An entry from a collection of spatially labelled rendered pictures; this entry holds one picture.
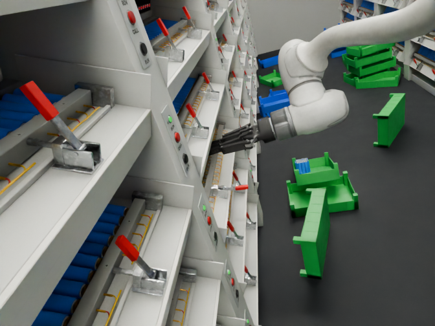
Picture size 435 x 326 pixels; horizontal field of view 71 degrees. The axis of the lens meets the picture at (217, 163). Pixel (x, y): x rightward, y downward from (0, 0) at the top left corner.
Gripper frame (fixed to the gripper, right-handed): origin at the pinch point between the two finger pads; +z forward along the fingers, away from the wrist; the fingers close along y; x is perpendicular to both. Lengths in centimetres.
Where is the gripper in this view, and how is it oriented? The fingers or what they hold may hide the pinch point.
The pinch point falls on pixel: (210, 148)
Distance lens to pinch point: 96.3
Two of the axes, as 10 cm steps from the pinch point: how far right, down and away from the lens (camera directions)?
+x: -3.9, -8.0, -4.6
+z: -9.1, 2.9, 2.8
